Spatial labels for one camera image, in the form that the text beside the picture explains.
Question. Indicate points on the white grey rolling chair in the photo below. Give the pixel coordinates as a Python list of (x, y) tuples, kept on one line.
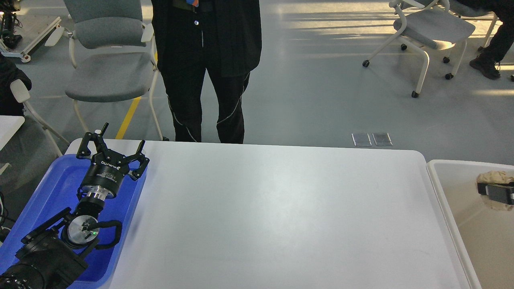
[(435, 24)]

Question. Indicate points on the right metal floor plate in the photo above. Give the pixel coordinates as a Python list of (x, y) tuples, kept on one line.
[(382, 139)]

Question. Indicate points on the metal floor plate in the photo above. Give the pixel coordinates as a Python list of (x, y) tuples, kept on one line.
[(382, 139), (361, 140)]

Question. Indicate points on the white equipment stand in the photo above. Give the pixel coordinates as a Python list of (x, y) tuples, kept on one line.
[(21, 34)]

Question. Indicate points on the person in black clothes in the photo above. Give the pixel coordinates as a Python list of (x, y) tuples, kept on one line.
[(221, 38)]

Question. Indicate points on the white plastic bin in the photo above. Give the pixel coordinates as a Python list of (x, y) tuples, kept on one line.
[(481, 229)]

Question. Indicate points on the beige paper ball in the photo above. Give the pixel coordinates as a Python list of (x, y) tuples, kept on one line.
[(496, 177)]

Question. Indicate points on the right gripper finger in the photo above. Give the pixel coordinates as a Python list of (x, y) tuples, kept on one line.
[(500, 192)]

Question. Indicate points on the blue plastic tray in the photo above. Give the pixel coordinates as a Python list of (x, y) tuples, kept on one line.
[(57, 191)]

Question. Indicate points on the white side table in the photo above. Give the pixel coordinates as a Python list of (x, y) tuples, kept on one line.
[(9, 125)]

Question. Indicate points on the black jacket on chair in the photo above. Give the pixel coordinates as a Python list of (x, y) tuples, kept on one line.
[(9, 106)]

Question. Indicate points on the grey office chair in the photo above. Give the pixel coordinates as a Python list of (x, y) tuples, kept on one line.
[(110, 77)]

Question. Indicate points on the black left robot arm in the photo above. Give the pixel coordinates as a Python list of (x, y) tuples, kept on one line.
[(72, 231)]

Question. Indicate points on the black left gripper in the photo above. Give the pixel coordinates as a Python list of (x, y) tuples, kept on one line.
[(104, 175)]

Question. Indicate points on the white chair at left edge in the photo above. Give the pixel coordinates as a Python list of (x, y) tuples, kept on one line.
[(22, 96)]

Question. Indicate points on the left metal floor plate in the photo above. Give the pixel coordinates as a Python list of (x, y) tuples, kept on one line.
[(361, 140)]

